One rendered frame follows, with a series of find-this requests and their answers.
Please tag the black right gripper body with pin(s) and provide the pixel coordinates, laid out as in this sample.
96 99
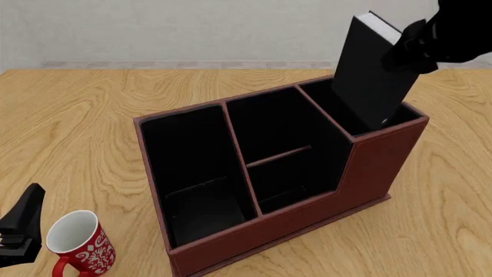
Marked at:
434 43

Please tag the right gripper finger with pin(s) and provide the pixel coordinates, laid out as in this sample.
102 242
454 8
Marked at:
412 33
409 60

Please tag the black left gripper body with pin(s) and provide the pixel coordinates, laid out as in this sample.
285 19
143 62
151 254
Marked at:
19 245

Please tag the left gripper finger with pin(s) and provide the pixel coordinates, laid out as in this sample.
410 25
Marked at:
25 207

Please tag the black book with white pages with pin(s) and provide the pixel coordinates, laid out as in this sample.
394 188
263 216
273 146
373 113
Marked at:
365 72

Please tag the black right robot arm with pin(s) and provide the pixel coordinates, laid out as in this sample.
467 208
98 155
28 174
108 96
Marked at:
469 29

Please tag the red-brown desk caddy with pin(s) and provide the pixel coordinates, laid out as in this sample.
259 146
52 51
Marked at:
369 173

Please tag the red mug with white pattern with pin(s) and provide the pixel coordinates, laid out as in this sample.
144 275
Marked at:
96 248

